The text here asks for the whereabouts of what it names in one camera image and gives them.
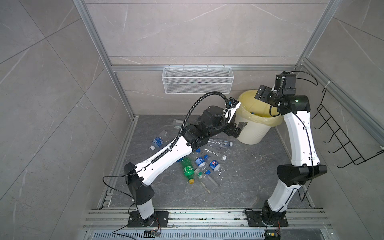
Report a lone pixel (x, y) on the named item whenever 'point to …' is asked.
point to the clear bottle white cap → (219, 142)
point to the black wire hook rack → (330, 125)
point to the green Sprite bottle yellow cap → (188, 166)
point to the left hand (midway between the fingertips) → (238, 114)
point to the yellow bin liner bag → (257, 109)
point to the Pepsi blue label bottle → (214, 165)
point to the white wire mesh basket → (197, 80)
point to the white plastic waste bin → (252, 133)
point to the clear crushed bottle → (223, 157)
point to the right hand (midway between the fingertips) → (265, 92)
